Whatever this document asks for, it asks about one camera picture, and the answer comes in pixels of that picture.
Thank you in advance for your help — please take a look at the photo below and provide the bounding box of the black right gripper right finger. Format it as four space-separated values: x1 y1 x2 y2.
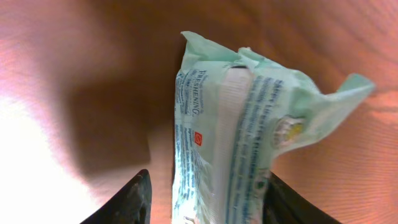
263 173 341 224

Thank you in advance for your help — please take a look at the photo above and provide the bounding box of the teal candy wrapper packet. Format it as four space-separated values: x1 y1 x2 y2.
172 31 374 223

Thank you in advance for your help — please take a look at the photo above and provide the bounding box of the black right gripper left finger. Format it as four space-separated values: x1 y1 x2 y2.
81 169 152 224

